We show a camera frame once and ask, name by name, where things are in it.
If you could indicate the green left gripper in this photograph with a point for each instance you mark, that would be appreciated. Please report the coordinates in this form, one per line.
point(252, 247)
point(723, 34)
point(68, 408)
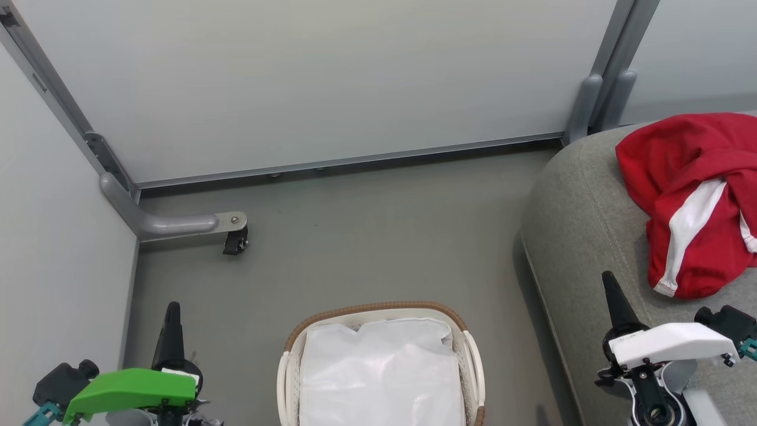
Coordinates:
point(130, 387)

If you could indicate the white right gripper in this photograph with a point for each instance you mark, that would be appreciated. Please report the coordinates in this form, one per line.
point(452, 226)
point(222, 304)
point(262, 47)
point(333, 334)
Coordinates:
point(674, 343)

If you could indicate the red and white garment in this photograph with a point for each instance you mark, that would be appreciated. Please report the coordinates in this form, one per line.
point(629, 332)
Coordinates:
point(686, 195)

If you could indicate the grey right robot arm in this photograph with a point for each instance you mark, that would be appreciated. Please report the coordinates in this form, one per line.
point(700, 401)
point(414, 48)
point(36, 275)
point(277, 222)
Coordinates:
point(668, 396)

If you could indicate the white basket with brown rim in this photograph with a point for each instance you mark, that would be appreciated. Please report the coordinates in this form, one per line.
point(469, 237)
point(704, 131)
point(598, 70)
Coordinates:
point(287, 367)

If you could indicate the white plastic basket liner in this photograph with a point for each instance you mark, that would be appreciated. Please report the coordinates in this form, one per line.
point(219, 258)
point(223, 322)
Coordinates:
point(381, 378)

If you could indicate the grey fabric sofa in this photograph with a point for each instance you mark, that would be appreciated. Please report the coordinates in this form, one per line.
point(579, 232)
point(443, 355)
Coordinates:
point(585, 225)

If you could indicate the grey metal partition foot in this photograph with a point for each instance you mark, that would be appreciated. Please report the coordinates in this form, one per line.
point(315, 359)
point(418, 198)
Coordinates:
point(171, 225)

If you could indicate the black caster wheel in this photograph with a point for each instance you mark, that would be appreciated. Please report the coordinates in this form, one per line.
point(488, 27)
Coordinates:
point(235, 242)

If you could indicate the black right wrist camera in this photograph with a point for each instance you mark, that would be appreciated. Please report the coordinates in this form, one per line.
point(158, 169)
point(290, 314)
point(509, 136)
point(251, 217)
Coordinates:
point(730, 322)

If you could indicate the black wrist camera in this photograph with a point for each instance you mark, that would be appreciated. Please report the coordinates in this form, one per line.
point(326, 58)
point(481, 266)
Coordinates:
point(730, 322)
point(62, 381)

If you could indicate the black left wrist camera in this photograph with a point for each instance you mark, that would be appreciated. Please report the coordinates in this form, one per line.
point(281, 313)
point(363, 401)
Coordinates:
point(62, 381)

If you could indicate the grey partition post with feet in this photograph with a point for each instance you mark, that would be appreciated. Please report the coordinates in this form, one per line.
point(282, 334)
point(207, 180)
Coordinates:
point(603, 89)

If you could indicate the grey partition corner post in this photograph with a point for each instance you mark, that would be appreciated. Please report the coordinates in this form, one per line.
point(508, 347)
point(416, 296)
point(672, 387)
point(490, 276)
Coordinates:
point(65, 106)

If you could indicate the grey partition bottom rail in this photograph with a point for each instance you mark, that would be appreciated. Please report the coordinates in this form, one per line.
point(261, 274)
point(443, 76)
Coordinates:
point(355, 160)

